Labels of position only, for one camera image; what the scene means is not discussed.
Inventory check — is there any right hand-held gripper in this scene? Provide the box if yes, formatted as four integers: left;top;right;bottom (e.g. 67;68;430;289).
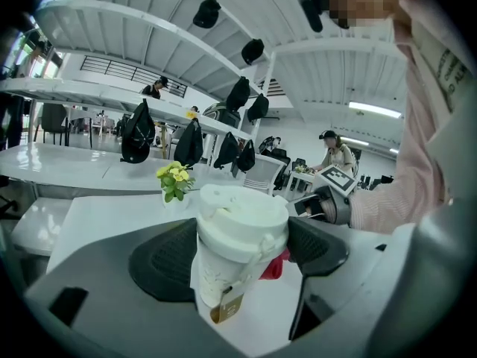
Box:
285;165;358;226

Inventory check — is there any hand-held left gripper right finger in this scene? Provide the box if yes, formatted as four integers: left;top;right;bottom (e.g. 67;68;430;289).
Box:
241;216;417;358

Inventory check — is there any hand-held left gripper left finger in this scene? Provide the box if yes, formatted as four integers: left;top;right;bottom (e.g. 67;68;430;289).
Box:
24;217;243;358

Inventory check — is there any white cup with lid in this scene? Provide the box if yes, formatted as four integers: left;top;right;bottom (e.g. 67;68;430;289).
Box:
195;183;290;326

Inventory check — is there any person's right forearm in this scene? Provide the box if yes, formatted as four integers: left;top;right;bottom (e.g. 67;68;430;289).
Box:
350;177;448;235

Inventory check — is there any white office chair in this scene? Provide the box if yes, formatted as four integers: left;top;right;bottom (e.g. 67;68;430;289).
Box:
242;154;286;196

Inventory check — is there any black office chair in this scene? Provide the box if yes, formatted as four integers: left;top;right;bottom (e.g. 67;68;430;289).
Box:
257;136;292;192

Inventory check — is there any black waist bag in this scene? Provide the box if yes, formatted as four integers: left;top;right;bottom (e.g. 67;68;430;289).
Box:
236;139;256;174
213;131;240;170

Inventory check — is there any yellow potted flower plant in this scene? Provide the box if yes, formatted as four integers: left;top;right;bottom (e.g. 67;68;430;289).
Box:
155;161;197;210

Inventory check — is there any black hanging bag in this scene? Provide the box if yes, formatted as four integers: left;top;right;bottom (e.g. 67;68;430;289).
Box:
247;92;270;123
225;75;251;112

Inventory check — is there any black tote bag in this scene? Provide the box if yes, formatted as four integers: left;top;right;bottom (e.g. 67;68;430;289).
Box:
173;118;204;169

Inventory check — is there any ceiling light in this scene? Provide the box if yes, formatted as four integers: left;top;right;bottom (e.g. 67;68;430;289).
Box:
348;101;403;119

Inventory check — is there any black baseball cap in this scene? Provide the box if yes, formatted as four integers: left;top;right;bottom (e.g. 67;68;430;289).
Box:
120;98;157;165
192;0;222;29
241;38;265;66

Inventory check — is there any person's pink striped shirt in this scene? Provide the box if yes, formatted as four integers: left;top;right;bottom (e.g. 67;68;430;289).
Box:
350;0;477;238

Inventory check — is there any black railing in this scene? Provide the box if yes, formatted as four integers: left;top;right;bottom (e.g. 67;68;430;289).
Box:
80;54;187;98

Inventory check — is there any person's cream printed top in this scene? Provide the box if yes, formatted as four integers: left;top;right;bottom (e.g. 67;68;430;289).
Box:
409;24;477;156

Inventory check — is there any white shelf rack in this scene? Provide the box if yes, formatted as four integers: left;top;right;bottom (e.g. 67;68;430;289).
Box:
0;0;407;216

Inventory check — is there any black headset camera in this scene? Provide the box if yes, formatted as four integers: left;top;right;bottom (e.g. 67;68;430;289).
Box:
297;0;332;34

